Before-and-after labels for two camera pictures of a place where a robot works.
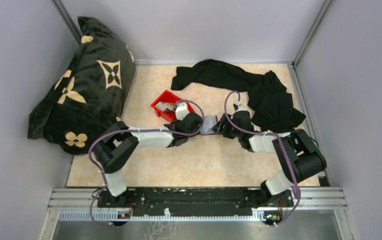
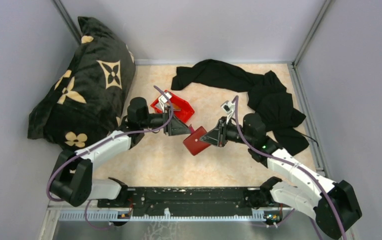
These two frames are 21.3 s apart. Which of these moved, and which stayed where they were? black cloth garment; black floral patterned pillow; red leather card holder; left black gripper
Moved: left black gripper; red leather card holder
Stayed: black cloth garment; black floral patterned pillow
